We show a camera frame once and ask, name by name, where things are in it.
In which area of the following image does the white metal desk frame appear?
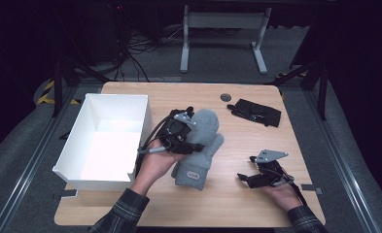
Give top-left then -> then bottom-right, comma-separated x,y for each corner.
179,4 -> 273,75

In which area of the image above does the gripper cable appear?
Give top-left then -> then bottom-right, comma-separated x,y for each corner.
284,176 -> 308,207
134,116 -> 168,179

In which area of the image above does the white open box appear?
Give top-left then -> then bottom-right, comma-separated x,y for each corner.
52,93 -> 154,192

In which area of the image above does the grey tape strip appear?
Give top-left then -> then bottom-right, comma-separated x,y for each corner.
300,183 -> 325,196
52,189 -> 79,201

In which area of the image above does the person's left hand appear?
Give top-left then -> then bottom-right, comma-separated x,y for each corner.
129,139 -> 189,197

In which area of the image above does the grey wool mitten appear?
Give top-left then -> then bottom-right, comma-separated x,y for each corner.
190,108 -> 221,145
171,130 -> 226,191

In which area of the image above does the bundle of black floor cables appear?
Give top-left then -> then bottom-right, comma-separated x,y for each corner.
112,23 -> 187,83

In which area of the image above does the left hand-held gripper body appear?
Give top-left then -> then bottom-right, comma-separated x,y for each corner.
160,110 -> 197,155

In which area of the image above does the yellow black striped floor tape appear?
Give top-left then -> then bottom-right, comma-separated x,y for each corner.
37,80 -> 82,106

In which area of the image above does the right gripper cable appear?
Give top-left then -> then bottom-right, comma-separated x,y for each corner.
284,176 -> 308,207

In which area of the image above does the aluminium floor rail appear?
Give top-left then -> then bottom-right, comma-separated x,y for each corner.
303,89 -> 380,233
0,86 -> 80,233

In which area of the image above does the black metal stand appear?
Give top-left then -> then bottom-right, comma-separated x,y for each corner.
50,55 -> 111,118
263,58 -> 330,121

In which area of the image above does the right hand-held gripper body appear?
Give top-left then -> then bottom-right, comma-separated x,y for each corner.
246,149 -> 294,189

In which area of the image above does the person's right hand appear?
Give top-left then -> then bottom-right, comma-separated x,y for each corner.
261,183 -> 303,213

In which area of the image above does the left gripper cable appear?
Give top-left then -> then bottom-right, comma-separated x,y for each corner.
134,116 -> 168,179

